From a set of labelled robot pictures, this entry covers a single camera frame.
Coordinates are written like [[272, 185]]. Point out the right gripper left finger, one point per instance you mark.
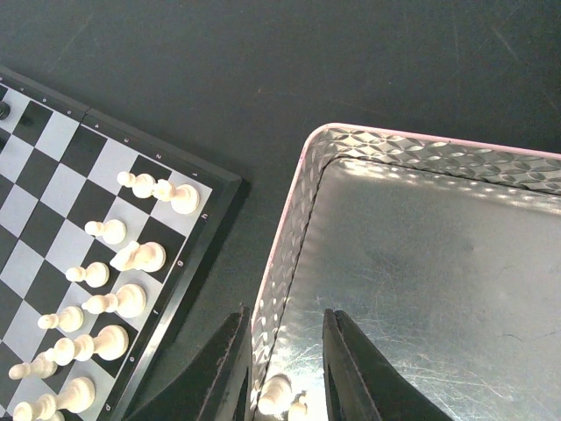
[[217, 383]]

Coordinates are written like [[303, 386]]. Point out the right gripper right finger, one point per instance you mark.
[[360, 383]]

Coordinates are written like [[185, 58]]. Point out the white chess piece fifteenth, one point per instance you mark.
[[298, 410]]

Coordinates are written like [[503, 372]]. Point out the white chess piece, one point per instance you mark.
[[76, 397], [141, 185], [110, 344], [148, 257], [129, 302], [69, 320], [95, 274], [112, 232]]

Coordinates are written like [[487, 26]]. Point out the black white chessboard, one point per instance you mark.
[[59, 165]]

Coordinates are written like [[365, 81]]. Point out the white chess piece thirteenth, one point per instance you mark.
[[40, 366]]

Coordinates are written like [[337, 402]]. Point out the pink tin box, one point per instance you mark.
[[444, 252]]

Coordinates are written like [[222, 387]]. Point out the white chess rook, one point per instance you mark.
[[184, 198]]

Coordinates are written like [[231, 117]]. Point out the white chess piece fourteenth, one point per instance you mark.
[[276, 395]]

